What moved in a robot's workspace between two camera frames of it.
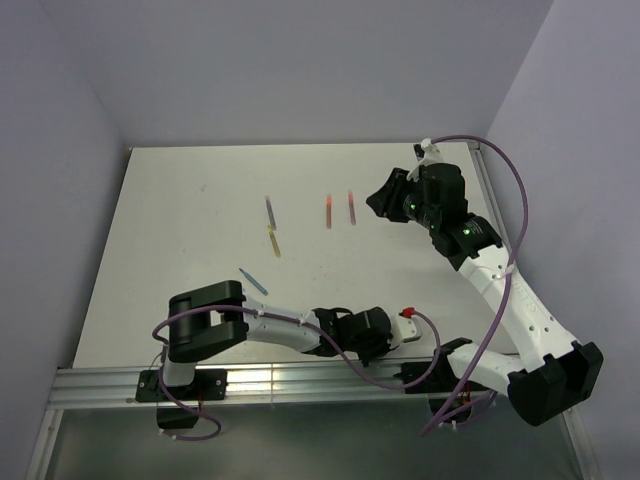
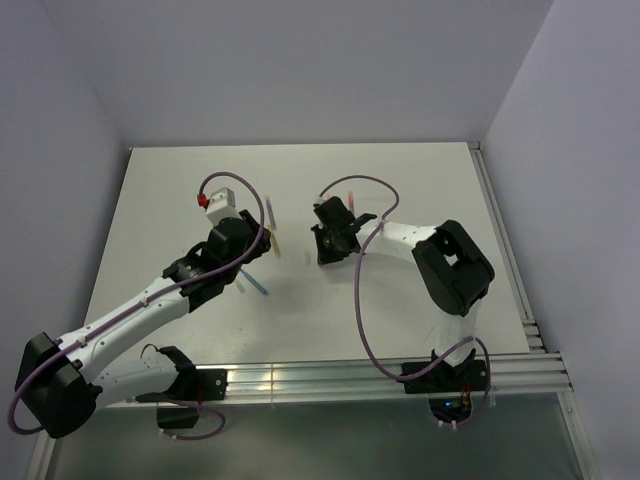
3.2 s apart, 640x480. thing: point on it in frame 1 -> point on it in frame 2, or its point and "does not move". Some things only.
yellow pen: x=274 y=241 does not move
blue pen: x=254 y=282 does not move
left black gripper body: x=369 y=350 -> x=253 y=236
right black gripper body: x=410 y=203 -> x=328 y=248
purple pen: x=271 y=214 does not move
